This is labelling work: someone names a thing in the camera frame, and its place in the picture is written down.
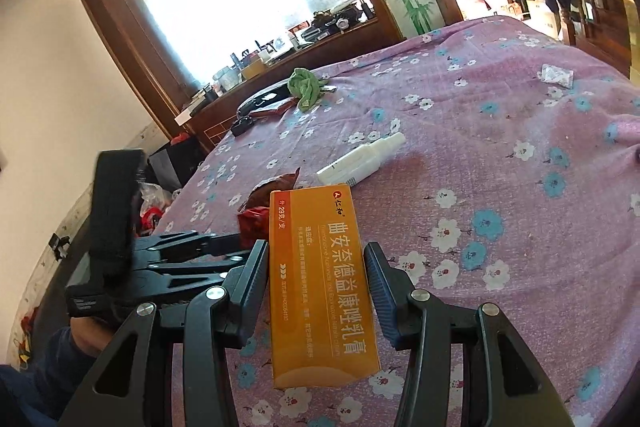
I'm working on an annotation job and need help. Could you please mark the brown wrapper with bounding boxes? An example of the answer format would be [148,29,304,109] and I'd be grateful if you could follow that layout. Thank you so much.
[239,167,301,212]

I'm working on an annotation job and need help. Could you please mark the black shopping bag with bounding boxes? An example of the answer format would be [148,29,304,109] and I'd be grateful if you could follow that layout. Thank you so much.
[147,139,203,190]

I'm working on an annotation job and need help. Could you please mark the red wallet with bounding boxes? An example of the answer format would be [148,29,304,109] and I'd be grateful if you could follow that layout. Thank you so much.
[248,99,293,118]

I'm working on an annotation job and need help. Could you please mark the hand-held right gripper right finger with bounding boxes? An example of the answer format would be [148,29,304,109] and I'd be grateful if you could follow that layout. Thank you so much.
[363,242,576,427]

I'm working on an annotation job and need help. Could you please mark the green cloth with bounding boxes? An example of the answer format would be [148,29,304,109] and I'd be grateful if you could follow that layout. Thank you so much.
[287,68,325,112]

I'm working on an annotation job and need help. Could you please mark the row of shelf clutter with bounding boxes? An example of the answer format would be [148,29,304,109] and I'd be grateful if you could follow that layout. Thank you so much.
[190,4,376,102]

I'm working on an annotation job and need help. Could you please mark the clear plastic bag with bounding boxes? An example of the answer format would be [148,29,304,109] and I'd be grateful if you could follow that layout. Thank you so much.
[137,182,173,233]

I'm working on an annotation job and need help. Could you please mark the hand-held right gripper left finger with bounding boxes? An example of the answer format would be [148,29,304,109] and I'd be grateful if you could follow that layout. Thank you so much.
[57,239,271,427]

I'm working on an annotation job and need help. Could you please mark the wooden headboard cabinet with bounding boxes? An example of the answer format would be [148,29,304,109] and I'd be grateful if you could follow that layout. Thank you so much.
[175,17,406,152]

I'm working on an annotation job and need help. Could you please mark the red snack packet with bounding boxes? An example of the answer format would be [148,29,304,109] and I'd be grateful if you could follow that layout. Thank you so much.
[236,206,272,249]

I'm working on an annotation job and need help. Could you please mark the orange medicine box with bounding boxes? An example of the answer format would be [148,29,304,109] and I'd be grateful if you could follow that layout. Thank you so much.
[269,184,382,390]

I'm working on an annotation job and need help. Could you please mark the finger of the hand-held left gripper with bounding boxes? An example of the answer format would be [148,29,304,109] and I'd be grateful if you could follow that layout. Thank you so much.
[134,229,252,259]
[131,255,249,278]

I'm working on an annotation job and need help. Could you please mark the wooden arched window frame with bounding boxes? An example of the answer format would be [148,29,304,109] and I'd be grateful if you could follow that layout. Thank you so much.
[70,0,463,142]

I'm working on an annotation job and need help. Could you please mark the person's left forearm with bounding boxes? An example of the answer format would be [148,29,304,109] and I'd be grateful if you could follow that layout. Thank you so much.
[0,314,123,425]

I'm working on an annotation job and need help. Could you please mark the small clear sachet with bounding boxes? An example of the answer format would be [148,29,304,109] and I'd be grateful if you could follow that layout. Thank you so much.
[539,63,576,88]

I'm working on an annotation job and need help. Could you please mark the purple floral bedsheet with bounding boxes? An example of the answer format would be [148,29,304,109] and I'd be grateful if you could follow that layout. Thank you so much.
[160,14,640,427]

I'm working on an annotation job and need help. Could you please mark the cardboard box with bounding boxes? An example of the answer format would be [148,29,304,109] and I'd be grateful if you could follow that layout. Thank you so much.
[522,0,561,38]

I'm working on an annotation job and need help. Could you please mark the white plastic bottle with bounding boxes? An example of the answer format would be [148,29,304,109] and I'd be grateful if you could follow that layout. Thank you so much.
[316,131,407,188]

